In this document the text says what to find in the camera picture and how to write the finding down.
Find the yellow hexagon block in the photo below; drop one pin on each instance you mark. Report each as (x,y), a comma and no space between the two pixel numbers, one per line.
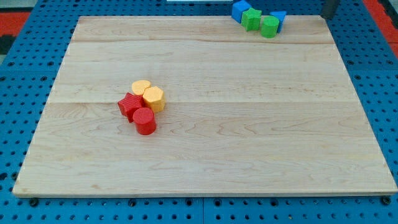
(154,98)

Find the wooden board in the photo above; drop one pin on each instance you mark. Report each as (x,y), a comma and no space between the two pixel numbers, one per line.
(244,116)

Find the red cylinder block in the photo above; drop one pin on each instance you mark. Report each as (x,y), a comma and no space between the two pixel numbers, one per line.
(144,121)

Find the yellow heart block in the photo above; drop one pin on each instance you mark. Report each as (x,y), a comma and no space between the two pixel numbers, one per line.
(139,87)

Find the red star block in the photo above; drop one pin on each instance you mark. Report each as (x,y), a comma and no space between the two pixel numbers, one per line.
(129,104)

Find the green star block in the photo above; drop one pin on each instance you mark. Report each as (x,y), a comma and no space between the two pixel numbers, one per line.
(251,19)

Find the blue cube block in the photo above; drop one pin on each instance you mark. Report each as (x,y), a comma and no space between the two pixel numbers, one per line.
(238,8)

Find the green cylinder block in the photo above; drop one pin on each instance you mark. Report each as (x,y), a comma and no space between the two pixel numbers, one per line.
(269,27)

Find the blue triangle block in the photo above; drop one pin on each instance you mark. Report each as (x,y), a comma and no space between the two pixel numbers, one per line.
(280,15)

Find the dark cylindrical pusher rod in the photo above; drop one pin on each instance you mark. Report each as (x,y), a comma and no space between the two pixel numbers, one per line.
(329,9)

